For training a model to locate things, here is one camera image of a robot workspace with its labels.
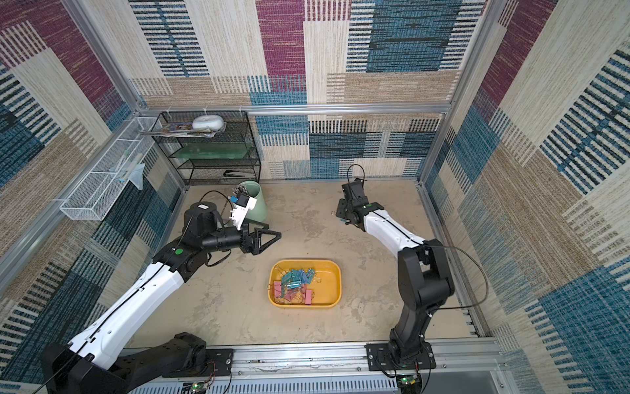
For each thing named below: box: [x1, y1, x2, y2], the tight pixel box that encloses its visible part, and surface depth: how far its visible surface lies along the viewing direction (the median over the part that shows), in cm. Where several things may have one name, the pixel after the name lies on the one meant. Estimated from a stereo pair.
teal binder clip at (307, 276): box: [301, 267, 316, 285], surface depth 90 cm
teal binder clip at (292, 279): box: [282, 268, 302, 289], surface depth 89 cm
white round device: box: [191, 114, 224, 132], surface depth 91 cm
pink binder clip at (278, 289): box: [273, 280, 283, 298], surface depth 86 cm
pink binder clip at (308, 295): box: [305, 288, 313, 306], surface depth 85 cm
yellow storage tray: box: [267, 259, 343, 309], surface depth 88 cm
